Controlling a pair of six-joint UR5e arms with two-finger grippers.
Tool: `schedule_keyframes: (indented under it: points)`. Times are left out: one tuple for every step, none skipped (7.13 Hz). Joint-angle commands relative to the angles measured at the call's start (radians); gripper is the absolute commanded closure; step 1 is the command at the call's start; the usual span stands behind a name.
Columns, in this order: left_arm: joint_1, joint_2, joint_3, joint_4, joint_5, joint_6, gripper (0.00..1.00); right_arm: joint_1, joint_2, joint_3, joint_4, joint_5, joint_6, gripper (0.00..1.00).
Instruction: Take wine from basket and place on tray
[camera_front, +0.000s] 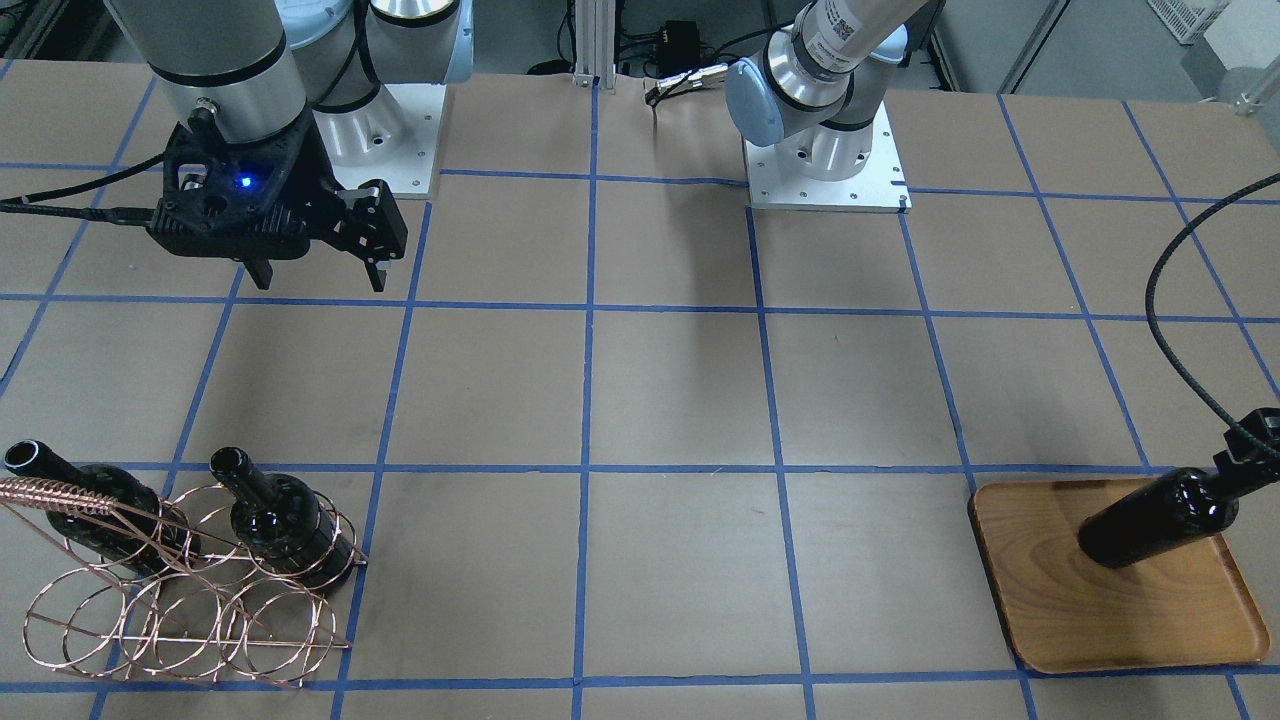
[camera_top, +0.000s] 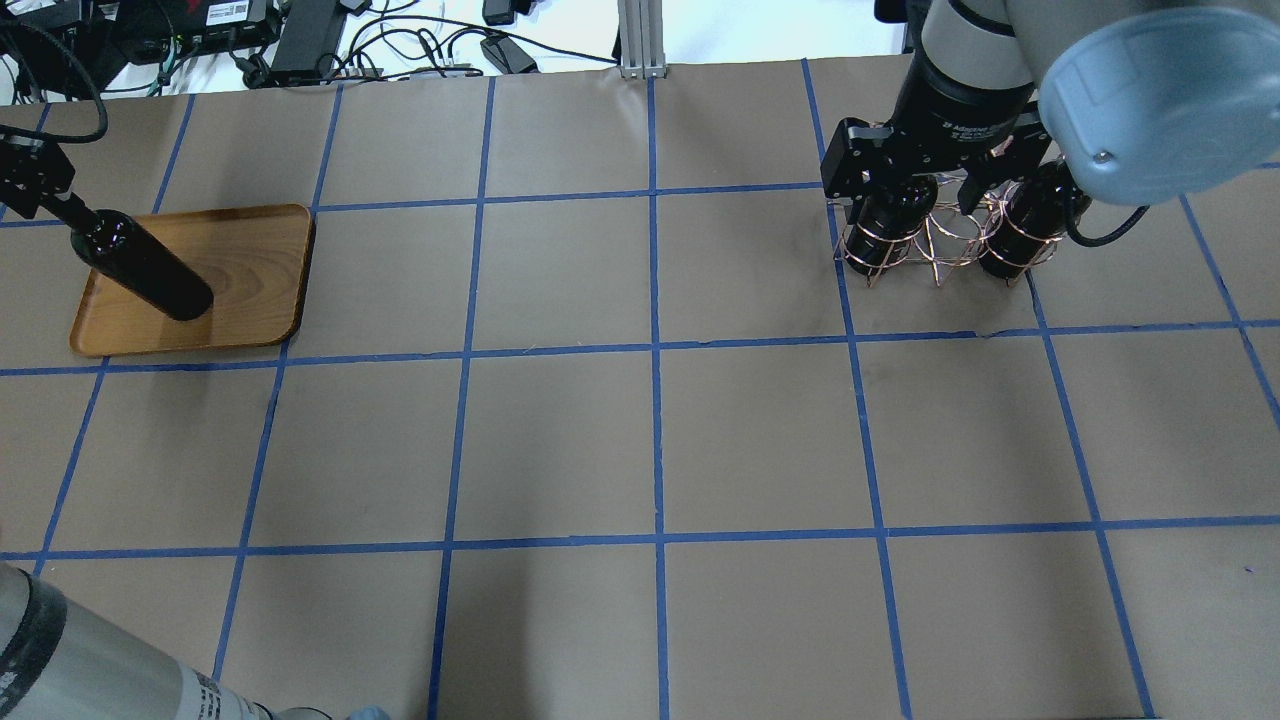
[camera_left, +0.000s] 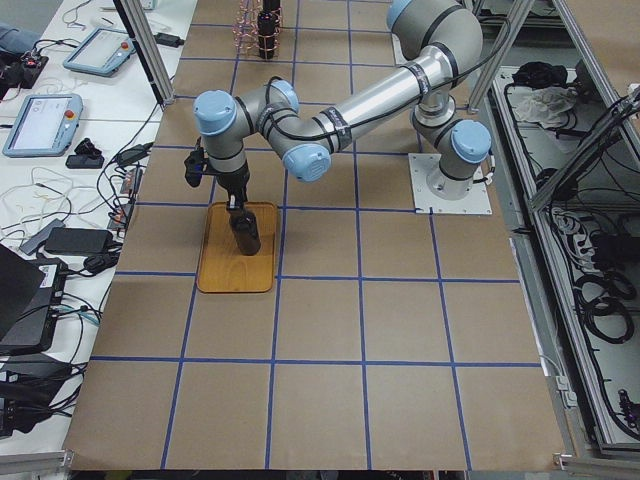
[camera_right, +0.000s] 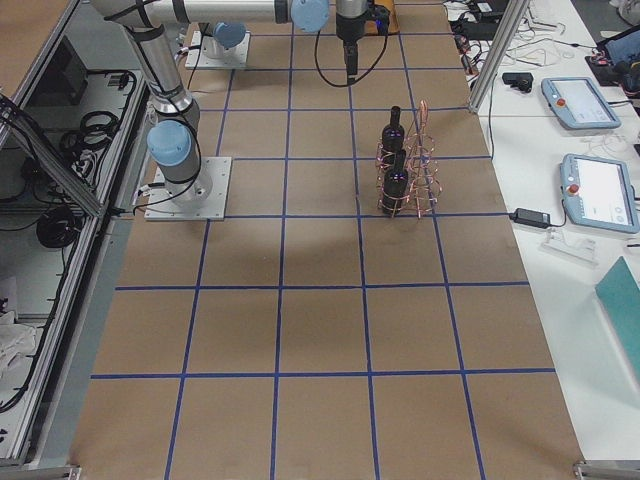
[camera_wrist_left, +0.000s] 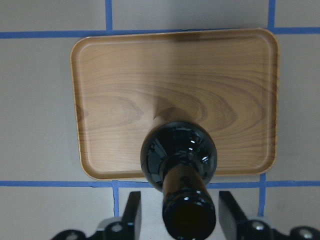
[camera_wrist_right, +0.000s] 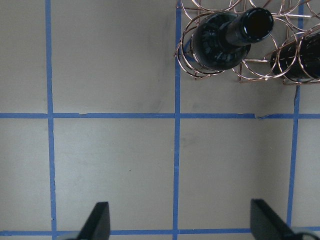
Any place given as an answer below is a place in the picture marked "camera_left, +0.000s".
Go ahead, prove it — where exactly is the dark wine bottle right end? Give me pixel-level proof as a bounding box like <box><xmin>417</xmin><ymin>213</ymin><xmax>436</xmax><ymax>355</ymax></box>
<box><xmin>257</xmin><ymin>0</ymin><xmax>281</xmax><ymax>60</ymax></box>

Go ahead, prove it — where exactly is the far teach pendant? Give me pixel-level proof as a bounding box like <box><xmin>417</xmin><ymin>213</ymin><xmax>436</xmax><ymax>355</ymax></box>
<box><xmin>63</xmin><ymin>28</ymin><xmax>135</xmax><ymax>77</ymax></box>

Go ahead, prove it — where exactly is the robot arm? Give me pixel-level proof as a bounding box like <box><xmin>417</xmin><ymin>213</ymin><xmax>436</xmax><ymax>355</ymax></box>
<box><xmin>184</xmin><ymin>1</ymin><xmax>491</xmax><ymax>211</ymax></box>

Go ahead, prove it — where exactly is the copper wire bottle basket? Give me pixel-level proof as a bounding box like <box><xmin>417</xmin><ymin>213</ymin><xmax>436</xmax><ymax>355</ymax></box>
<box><xmin>233</xmin><ymin>0</ymin><xmax>282</xmax><ymax>59</ymax></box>

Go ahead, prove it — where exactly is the black power adapter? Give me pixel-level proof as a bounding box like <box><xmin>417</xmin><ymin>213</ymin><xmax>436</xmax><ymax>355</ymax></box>
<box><xmin>44</xmin><ymin>227</ymin><xmax>112</xmax><ymax>255</ymax></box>

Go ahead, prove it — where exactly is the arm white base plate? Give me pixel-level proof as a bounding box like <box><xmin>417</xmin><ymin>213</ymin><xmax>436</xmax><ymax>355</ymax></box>
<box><xmin>408</xmin><ymin>153</ymin><xmax>492</xmax><ymax>216</ymax></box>

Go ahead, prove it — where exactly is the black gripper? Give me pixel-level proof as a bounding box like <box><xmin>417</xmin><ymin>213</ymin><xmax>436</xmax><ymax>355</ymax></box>
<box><xmin>216</xmin><ymin>167</ymin><xmax>250</xmax><ymax>213</ymax></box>

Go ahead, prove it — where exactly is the white crumpled cloth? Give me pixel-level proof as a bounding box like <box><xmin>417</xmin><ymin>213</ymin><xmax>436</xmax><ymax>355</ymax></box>
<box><xmin>514</xmin><ymin>86</ymin><xmax>578</xmax><ymax>129</ymax></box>

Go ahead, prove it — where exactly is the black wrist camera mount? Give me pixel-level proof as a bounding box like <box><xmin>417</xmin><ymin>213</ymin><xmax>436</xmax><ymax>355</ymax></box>
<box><xmin>184</xmin><ymin>147</ymin><xmax>206</xmax><ymax>188</ymax></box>

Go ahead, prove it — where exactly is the black laptop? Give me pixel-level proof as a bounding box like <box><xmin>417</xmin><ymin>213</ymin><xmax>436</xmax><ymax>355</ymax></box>
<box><xmin>1</xmin><ymin>246</ymin><xmax>67</xmax><ymax>356</ymax></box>

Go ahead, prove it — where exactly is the near teach pendant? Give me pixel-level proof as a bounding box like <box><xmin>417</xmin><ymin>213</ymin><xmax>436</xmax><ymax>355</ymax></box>
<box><xmin>2</xmin><ymin>93</ymin><xmax>83</xmax><ymax>158</ymax></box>

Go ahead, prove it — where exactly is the small black power brick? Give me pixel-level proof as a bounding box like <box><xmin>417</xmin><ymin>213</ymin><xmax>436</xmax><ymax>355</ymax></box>
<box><xmin>154</xmin><ymin>32</ymin><xmax>184</xmax><ymax>48</ymax></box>

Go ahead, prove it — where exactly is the aluminium frame post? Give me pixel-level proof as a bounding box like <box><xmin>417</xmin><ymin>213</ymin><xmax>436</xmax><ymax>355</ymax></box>
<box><xmin>113</xmin><ymin>0</ymin><xmax>175</xmax><ymax>109</ymax></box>

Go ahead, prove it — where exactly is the wooden tray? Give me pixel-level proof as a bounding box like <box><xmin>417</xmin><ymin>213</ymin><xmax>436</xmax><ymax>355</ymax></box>
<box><xmin>197</xmin><ymin>202</ymin><xmax>279</xmax><ymax>294</ymax></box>

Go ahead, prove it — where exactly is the dark wine bottle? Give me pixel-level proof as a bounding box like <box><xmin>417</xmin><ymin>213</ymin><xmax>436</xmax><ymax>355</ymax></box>
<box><xmin>229</xmin><ymin>209</ymin><xmax>261</xmax><ymax>256</ymax></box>

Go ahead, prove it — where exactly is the teach pendant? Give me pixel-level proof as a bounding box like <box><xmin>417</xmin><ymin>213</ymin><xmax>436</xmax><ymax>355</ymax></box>
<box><xmin>2</xmin><ymin>93</ymin><xmax>83</xmax><ymax>158</ymax></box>
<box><xmin>63</xmin><ymin>28</ymin><xmax>135</xmax><ymax>77</ymax></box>

